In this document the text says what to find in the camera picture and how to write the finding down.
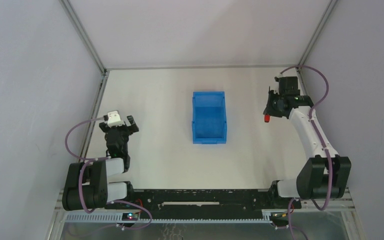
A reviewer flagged red black screwdriver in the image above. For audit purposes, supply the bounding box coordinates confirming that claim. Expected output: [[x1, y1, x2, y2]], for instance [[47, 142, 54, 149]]
[[264, 114, 271, 123]]

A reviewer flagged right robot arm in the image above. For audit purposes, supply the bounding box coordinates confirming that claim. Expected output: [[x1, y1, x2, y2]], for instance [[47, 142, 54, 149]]
[[263, 76, 352, 200]]

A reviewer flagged blue plastic bin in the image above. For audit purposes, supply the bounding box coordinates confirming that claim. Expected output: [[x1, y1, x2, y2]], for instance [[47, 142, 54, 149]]
[[191, 91, 228, 145]]

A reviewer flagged left aluminium frame rail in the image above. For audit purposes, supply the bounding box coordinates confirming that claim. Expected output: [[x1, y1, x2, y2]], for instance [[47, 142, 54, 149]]
[[59, 0, 108, 162]]

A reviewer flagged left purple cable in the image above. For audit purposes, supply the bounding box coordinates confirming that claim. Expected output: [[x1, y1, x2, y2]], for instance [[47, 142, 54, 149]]
[[65, 116, 154, 231]]

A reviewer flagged grey slotted cable duct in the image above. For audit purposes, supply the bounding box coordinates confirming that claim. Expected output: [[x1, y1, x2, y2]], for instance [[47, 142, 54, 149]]
[[64, 212, 273, 224]]

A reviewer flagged back aluminium frame rail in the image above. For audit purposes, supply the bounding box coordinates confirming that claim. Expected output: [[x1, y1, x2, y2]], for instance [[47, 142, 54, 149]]
[[106, 64, 292, 72]]

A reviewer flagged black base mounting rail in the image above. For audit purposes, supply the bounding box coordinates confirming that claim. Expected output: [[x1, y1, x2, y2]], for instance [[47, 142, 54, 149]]
[[105, 188, 302, 221]]

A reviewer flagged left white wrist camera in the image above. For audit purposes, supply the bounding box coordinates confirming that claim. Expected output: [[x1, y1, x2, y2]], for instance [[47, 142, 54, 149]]
[[103, 110, 125, 128]]

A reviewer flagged right aluminium frame rail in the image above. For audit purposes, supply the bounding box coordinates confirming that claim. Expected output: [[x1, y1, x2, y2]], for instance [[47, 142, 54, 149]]
[[296, 0, 340, 186]]

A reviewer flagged aluminium frame rail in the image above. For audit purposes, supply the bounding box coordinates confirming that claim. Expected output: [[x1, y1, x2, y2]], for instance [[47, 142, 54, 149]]
[[59, 0, 108, 162], [296, 0, 340, 186], [106, 64, 292, 72]]

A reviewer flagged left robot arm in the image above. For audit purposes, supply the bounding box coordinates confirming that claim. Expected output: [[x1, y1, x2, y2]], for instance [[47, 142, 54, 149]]
[[62, 111, 139, 213]]

